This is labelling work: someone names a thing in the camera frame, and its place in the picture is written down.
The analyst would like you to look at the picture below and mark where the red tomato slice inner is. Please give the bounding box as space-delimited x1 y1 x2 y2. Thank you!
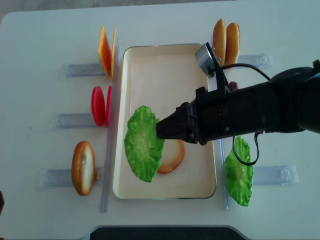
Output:
105 86 112 128

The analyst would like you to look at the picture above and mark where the black base bottom edge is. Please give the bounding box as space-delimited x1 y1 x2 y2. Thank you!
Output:
90 227 244 240

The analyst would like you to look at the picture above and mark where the upright bread slice left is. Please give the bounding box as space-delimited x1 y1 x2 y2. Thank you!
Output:
71 141 95 196

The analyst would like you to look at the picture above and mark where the black camera cable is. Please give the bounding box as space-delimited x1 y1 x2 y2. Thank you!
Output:
208 63 272 166

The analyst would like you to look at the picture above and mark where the clear holder bun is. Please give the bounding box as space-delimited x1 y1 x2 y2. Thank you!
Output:
236 53 273 68

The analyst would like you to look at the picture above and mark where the clear holder bread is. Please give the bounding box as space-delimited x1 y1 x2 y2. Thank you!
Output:
39 166 103 188

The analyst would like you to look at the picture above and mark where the orange cheese slice outer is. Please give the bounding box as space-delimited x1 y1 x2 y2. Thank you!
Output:
97 25 111 79

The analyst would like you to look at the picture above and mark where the clear holder lettuce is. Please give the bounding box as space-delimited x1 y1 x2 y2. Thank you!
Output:
253 164 299 186

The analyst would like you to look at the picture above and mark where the dark object left edge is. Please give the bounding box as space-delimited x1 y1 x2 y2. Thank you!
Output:
0 191 5 214

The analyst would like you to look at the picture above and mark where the red tomato slice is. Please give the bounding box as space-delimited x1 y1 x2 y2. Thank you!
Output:
105 86 112 128
91 86 105 127

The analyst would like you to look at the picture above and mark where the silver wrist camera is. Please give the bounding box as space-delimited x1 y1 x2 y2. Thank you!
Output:
194 42 221 78

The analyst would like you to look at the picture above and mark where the green lettuce leaf front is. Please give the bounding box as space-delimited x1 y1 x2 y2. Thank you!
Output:
124 105 165 183

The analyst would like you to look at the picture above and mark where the orange cheese slice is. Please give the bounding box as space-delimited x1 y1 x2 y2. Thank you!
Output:
110 26 117 80
97 25 111 79

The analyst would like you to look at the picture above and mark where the cream rectangular tray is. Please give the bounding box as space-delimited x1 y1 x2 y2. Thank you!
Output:
112 43 217 200

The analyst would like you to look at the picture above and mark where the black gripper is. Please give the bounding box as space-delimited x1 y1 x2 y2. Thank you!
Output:
156 86 235 145

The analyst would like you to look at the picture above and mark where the bread slice on tray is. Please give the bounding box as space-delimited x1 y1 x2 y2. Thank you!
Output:
157 139 185 174

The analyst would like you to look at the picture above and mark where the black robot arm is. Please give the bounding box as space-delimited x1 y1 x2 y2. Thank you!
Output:
156 60 320 145

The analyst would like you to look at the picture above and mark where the brown meat patty right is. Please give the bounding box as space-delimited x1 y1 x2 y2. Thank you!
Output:
229 81 239 92

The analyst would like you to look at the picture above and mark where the bun half right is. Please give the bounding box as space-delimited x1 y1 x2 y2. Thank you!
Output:
224 22 241 65

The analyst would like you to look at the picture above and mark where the red tomato slice outer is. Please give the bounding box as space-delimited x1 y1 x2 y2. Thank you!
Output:
91 86 105 127

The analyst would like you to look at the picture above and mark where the bun half left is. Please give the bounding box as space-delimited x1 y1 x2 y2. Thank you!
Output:
212 18 227 66

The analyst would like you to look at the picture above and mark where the orange cheese slice inner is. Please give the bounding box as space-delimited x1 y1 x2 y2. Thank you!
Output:
110 26 117 80

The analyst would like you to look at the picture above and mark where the bun half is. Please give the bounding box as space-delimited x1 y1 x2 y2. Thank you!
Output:
224 22 241 65
212 18 227 66

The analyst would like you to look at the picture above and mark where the green lettuce leaf rear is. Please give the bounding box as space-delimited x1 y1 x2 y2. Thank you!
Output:
224 136 254 207

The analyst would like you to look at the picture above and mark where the green lettuce leaf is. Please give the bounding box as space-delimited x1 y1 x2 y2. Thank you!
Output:
224 136 254 207
124 105 165 183

